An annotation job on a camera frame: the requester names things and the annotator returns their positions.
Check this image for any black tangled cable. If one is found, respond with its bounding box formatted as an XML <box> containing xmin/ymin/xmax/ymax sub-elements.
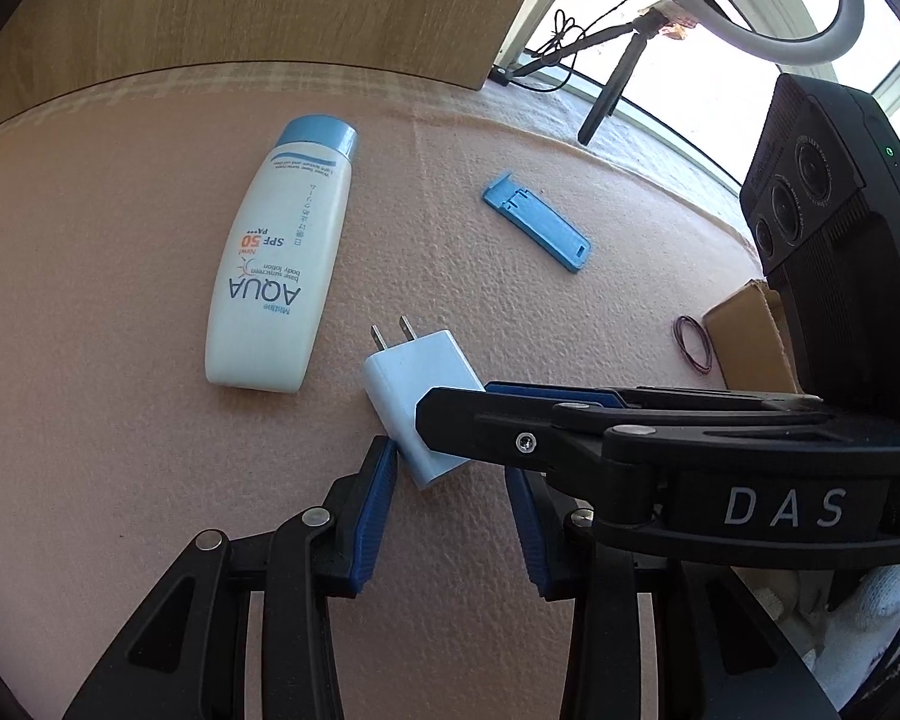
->
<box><xmin>529</xmin><ymin>0</ymin><xmax>661</xmax><ymax>91</ymax></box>

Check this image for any dark red rubber band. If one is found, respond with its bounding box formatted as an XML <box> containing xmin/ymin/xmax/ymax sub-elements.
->
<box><xmin>673</xmin><ymin>316</ymin><xmax>715</xmax><ymax>374</ymax></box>

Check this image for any light wooden board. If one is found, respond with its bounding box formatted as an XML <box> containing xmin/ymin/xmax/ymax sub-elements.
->
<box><xmin>0</xmin><ymin>0</ymin><xmax>556</xmax><ymax>128</ymax></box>

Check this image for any white sunscreen bottle blue cap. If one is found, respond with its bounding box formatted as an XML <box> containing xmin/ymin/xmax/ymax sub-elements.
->
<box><xmin>204</xmin><ymin>115</ymin><xmax>359</xmax><ymax>393</ymax></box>

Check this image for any pink felt mat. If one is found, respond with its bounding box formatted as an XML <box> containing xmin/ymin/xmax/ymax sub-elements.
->
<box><xmin>0</xmin><ymin>64</ymin><xmax>900</xmax><ymax>720</ymax></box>

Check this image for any blue folding phone stand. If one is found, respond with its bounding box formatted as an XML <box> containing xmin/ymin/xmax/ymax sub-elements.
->
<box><xmin>482</xmin><ymin>172</ymin><xmax>593</xmax><ymax>275</ymax></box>

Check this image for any white knitted cloth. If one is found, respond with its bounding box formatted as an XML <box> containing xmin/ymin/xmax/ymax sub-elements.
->
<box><xmin>742</xmin><ymin>562</ymin><xmax>900</xmax><ymax>691</ymax></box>

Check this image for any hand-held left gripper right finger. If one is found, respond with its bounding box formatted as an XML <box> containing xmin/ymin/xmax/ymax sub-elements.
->
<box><xmin>504</xmin><ymin>467</ymin><xmax>841</xmax><ymax>720</ymax></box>

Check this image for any black tripod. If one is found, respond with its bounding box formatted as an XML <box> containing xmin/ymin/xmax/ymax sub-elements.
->
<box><xmin>495</xmin><ymin>7</ymin><xmax>668</xmax><ymax>147</ymax></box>

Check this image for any small cardboard box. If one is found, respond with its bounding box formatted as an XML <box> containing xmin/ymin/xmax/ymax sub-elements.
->
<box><xmin>701</xmin><ymin>279</ymin><xmax>803</xmax><ymax>395</ymax></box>

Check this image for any white USB wall charger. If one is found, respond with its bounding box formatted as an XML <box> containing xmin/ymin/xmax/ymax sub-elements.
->
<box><xmin>364</xmin><ymin>315</ymin><xmax>496</xmax><ymax>490</ymax></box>

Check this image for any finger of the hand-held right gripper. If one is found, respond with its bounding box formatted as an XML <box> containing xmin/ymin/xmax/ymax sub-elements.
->
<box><xmin>486</xmin><ymin>382</ymin><xmax>826</xmax><ymax>425</ymax></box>
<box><xmin>415</xmin><ymin>386</ymin><xmax>672</xmax><ymax>533</ymax></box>

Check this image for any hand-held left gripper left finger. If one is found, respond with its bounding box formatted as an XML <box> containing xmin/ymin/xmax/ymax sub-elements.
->
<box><xmin>64</xmin><ymin>435</ymin><xmax>400</xmax><ymax>720</ymax></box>

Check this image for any ring light on tripod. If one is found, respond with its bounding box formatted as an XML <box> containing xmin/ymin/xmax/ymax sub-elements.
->
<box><xmin>491</xmin><ymin>0</ymin><xmax>900</xmax><ymax>211</ymax></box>

